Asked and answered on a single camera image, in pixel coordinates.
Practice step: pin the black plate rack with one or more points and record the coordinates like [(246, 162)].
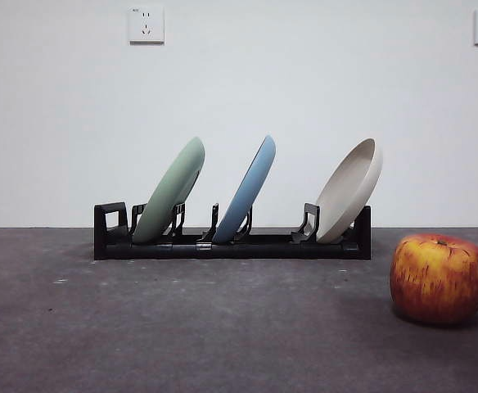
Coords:
[(263, 250)]

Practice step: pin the red yellow apple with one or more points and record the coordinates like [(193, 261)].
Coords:
[(439, 282)]

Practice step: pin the green plate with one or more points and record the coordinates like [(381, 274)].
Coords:
[(169, 192)]

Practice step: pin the beige plate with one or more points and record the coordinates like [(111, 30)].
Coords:
[(345, 196)]

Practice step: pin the blue plate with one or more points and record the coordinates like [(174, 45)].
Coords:
[(247, 192)]

